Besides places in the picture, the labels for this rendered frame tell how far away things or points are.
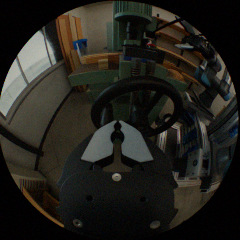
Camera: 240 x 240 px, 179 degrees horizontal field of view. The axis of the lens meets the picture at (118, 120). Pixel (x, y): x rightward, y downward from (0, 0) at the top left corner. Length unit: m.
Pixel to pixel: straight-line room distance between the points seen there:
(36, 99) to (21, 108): 0.32
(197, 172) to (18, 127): 1.71
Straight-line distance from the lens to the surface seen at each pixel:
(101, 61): 0.33
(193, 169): 0.45
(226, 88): 0.57
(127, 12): 0.42
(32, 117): 1.47
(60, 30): 1.93
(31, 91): 1.46
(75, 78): 0.38
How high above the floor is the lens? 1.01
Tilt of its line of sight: 57 degrees down
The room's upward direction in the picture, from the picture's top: 2 degrees clockwise
